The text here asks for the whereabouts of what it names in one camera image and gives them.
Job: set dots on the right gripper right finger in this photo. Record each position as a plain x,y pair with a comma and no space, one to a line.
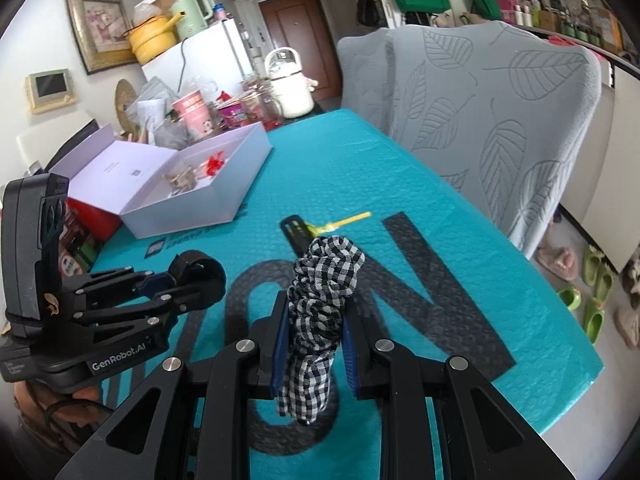
440,417

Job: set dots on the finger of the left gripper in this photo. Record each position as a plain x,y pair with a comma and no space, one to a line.
119,284
135,326

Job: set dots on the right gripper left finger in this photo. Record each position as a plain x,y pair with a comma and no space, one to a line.
189,421

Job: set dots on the black round hair band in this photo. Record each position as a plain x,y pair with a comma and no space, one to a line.
200,280

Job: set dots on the black long hair clip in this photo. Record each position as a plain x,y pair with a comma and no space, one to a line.
297,233

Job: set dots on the yellow flower hair stick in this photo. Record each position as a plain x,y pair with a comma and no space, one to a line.
333,226

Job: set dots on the black white gingham scrunchie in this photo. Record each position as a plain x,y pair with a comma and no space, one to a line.
325,278

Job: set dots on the white open gift box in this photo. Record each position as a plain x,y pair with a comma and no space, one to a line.
126,179

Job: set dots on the clear wavy hair clip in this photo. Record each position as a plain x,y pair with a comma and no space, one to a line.
182,181

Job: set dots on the pink panda paper cup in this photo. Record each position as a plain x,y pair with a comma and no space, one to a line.
199,123

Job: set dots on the purple instant noodle bowl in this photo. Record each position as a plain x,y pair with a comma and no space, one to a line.
233,114

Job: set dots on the teal bubble mat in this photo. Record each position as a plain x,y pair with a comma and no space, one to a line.
438,277

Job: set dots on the pink paper cup upper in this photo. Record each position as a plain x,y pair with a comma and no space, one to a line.
188,103

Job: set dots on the glass mug with red liquid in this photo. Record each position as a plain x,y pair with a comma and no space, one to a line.
268,110

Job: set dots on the woven straw fan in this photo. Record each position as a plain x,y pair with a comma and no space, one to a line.
125,95

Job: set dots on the white kettle bottle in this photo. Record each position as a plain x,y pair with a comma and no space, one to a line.
290,87

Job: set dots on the white refrigerator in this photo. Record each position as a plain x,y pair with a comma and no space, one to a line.
215,59

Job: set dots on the yellow pot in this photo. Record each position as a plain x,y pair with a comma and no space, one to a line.
153,37

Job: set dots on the green electric kettle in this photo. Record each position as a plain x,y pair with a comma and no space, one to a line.
193,16

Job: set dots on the framed picture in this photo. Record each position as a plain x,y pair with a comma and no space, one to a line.
101,29

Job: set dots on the brown door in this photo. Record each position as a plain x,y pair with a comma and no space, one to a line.
302,25

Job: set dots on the grey leaf chair far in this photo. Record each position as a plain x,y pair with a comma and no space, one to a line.
364,66

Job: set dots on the grey leaf chair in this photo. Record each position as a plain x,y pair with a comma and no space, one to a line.
364,66
497,112

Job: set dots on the dark hanging bag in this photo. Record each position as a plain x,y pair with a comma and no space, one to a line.
368,14

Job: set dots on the grey leaf chair near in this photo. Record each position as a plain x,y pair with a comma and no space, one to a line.
497,112

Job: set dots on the wall intercom panel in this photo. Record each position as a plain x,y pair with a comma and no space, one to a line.
49,90

